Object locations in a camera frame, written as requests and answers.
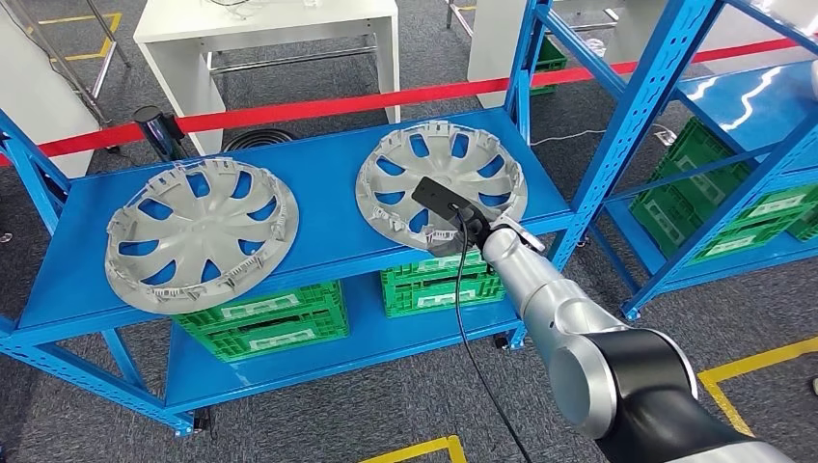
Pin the metal tube frame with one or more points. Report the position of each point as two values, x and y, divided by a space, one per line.
107 67

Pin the blue metal shelf rack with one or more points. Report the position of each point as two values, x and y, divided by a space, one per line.
319 185
786 128

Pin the white cabinet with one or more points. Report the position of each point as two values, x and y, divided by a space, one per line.
45 96

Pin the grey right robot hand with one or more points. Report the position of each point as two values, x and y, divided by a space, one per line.
457 246

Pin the black belt stanchion post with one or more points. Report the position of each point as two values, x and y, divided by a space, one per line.
156 134

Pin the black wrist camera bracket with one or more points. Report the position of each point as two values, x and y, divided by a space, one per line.
441 198

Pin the grey plastic wheel cover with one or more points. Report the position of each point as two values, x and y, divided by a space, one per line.
198 233
441 160

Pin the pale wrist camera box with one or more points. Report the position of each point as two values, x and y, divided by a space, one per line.
518 231

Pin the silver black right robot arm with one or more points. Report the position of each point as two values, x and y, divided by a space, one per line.
530 281

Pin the red barrier belt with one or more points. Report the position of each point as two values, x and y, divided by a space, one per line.
319 108

